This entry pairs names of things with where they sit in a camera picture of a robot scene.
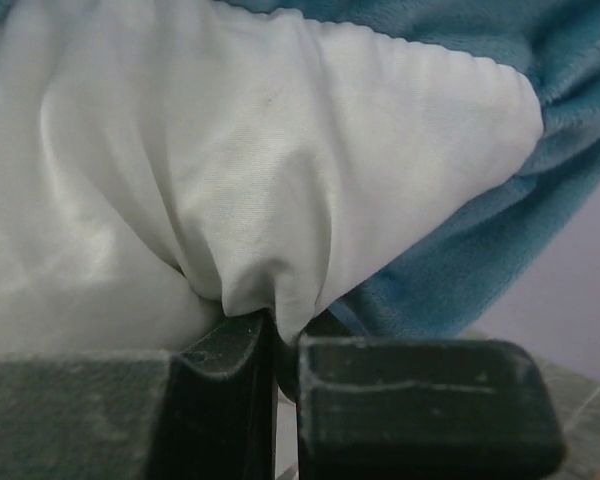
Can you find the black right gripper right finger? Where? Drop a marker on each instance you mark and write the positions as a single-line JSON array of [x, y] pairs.
[[381, 408]]

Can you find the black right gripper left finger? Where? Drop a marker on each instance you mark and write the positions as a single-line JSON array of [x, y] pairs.
[[207, 412]]

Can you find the white pillow insert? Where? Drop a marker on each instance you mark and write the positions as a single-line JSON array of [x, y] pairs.
[[167, 163]]

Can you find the blue houndstooth bear pillowcase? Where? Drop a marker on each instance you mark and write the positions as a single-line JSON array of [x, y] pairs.
[[448, 278]]

